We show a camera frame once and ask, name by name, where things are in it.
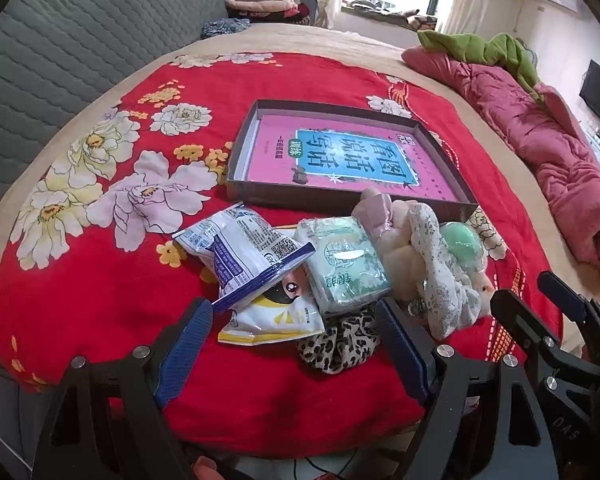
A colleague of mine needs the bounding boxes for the red floral blanket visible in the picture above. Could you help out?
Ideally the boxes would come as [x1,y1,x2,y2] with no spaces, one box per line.
[0,52,563,461]

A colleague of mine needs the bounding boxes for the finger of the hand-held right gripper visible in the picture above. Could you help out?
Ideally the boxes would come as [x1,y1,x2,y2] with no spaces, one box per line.
[537,270,600,367]
[490,287,600,397]

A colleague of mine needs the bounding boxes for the grey quilted headboard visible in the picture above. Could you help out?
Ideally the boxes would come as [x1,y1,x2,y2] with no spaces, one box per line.
[0,0,231,241]

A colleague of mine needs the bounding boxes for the white floral cloth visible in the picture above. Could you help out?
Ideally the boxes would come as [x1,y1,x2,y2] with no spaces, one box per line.
[405,202,481,340]

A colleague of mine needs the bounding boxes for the leopard print scrunchie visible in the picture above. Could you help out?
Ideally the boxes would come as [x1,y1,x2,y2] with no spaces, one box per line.
[297,310,381,376]

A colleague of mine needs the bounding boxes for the person's left hand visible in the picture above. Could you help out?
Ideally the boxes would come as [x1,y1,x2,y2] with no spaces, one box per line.
[192,459,220,480]

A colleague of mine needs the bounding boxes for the green tissue pack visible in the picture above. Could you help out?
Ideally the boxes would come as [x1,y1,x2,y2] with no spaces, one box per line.
[294,216,392,315]

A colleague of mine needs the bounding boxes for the pink book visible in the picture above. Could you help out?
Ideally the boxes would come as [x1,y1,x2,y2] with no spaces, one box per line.
[245,112,456,201]

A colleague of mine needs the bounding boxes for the dark patterned cloths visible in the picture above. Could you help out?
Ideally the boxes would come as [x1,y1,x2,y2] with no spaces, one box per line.
[352,0,438,30]

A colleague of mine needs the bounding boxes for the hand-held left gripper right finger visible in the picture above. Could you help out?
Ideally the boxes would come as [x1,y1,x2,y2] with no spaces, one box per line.
[375,298,561,480]

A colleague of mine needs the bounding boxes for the dark cardboard box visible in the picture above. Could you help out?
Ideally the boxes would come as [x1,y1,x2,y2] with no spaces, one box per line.
[225,99,480,218]

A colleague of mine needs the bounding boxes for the blue patterned cloth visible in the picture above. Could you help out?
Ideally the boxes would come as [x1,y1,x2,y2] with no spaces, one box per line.
[202,17,252,38]

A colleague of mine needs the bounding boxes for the pink quilt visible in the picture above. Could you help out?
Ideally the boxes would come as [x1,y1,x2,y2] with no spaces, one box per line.
[402,44,600,281]

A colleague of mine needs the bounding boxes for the white yellow snack packet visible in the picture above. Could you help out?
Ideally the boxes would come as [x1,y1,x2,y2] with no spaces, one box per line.
[217,265,327,348]

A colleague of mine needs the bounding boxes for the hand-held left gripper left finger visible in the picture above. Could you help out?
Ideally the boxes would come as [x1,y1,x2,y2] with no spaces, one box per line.
[32,298,214,480]

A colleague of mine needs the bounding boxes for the green egg-shaped sponge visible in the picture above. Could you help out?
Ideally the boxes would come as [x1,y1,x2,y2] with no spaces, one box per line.
[439,221,482,273]

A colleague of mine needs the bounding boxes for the blue white snack packet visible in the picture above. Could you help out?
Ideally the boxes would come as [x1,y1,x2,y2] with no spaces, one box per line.
[172,201,317,313]

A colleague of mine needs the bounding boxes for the pink folded blanket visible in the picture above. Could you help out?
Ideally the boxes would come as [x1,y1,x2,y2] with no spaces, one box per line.
[225,0,301,17]

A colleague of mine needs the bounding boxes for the dark red clothes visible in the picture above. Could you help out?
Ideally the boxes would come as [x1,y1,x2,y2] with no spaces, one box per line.
[287,0,321,26]

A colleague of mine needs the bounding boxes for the green garment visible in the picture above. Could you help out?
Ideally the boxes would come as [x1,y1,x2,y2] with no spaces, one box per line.
[417,30,545,103]

